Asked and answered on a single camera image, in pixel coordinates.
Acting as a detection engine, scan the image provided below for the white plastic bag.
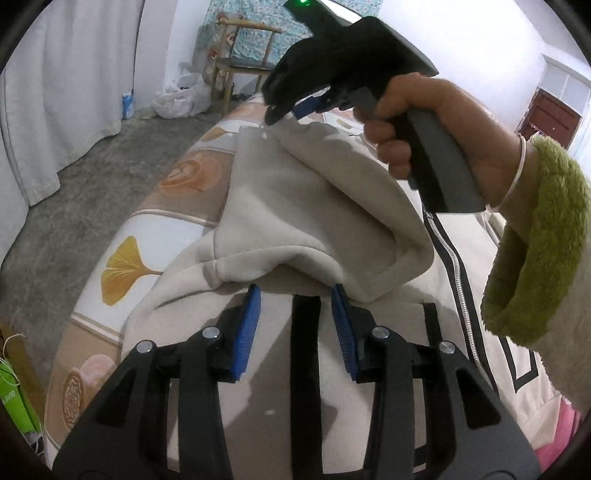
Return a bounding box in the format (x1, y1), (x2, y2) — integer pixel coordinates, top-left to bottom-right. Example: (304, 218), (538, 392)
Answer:
(152, 88), (195, 119)
(178, 69), (212, 114)

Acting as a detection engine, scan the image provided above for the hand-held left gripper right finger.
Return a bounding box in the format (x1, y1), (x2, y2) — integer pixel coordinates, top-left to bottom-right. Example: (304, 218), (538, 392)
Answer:
(331, 284), (541, 480)

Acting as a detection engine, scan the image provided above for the white curtain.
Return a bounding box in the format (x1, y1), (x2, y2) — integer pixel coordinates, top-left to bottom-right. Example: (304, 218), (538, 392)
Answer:
(0, 0), (148, 250)

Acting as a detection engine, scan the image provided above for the teal patterned hanging cloth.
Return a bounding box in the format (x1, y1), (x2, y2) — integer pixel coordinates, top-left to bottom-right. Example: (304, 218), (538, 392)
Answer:
(203, 0), (384, 51)

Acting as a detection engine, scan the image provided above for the green paper bag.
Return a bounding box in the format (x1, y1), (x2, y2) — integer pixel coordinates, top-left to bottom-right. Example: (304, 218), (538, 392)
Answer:
(0, 355), (44, 444)

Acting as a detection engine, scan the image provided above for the silver bangle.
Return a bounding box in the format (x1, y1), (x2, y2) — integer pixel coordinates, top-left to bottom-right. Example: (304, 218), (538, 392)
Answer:
(485, 134), (529, 214)

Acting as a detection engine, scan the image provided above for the cream hooded jacket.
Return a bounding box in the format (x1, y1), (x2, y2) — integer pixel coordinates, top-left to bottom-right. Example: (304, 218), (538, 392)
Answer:
(122, 117), (573, 476)

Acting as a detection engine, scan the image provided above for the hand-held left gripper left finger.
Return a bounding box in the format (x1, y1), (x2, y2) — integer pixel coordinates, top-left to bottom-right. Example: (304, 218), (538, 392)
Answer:
(53, 284), (262, 480)

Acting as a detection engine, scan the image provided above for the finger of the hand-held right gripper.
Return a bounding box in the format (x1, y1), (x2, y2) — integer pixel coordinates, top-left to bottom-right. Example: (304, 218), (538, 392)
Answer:
(262, 37), (334, 112)
(265, 92), (335, 126)

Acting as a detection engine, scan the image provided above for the person's right hand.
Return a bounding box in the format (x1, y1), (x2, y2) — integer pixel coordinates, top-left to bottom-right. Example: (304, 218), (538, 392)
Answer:
(360, 73), (527, 205)

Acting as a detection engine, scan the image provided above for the checked leaf-print bed sheet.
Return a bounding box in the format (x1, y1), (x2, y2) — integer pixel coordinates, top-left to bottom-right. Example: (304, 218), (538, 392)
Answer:
(44, 92), (384, 467)

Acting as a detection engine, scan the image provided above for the wooden chair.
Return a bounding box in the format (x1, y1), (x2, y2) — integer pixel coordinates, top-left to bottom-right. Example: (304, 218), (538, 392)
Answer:
(210, 14), (284, 116)

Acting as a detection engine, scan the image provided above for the floral printed cloth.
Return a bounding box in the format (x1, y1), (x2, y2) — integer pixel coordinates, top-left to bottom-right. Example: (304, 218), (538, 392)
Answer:
(198, 25), (232, 86)

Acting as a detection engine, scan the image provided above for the red wooden door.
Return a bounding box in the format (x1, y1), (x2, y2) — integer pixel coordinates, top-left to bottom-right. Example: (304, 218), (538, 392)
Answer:
(517, 88), (583, 148)

